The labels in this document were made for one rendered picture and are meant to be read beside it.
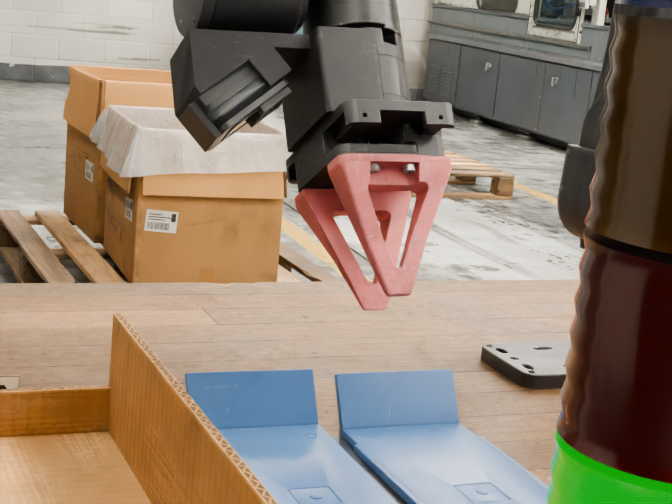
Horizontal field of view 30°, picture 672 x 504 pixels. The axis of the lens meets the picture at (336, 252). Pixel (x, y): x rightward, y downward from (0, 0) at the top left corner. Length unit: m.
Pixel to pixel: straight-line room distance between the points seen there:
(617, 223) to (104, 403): 0.51
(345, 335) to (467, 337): 0.10
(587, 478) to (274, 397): 0.47
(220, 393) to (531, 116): 9.50
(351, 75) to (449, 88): 10.84
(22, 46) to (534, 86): 4.37
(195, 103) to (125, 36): 10.66
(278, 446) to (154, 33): 10.79
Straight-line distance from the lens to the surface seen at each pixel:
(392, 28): 0.73
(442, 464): 0.63
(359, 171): 0.67
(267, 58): 0.69
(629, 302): 0.20
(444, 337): 0.94
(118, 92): 4.45
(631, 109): 0.19
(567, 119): 9.62
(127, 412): 0.65
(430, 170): 0.69
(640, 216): 0.19
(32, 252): 4.36
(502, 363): 0.87
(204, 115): 0.68
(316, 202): 0.72
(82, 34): 11.29
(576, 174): 0.88
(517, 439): 0.75
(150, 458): 0.61
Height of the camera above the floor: 1.16
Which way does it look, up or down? 12 degrees down
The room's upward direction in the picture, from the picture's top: 6 degrees clockwise
